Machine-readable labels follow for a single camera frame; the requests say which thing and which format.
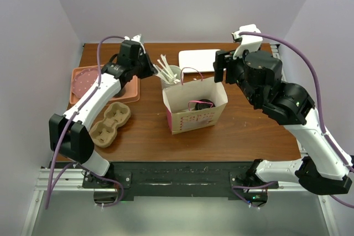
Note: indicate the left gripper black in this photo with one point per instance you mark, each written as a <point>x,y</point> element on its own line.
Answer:
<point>150,69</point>

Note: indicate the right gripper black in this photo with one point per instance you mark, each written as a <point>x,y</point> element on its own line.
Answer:
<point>224,59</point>

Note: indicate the pink paper gift bag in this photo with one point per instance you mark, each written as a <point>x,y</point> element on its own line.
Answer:
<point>179,101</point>

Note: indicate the black coffee cup lid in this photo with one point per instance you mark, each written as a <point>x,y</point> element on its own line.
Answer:
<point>203,104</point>

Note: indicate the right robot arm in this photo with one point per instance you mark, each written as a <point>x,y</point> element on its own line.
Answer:
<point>259,76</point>

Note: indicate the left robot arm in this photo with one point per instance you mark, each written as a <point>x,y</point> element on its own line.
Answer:
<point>69,132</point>

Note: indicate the white rectangular plate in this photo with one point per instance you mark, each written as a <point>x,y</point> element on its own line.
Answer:
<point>194,61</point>

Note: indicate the white paper stir sticks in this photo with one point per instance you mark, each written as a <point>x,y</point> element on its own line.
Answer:
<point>162,64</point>

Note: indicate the pink plastic tray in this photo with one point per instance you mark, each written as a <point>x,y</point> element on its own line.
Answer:
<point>130,92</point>

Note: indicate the white cylindrical holder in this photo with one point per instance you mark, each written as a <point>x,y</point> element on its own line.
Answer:
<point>168,81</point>

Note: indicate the pink dotted plate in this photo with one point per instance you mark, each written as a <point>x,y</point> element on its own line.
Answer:
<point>83,81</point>

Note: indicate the cardboard cup carrier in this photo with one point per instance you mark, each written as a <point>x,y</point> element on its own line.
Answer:
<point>104,132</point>

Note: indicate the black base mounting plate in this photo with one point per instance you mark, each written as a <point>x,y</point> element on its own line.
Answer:
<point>187,179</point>

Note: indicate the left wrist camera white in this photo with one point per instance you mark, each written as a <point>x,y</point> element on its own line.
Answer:
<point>137,38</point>

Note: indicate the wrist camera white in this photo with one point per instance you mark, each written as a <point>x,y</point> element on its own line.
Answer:
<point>137,38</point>
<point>247,42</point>

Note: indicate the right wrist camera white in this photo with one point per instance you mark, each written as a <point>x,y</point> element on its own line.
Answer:
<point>247,42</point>

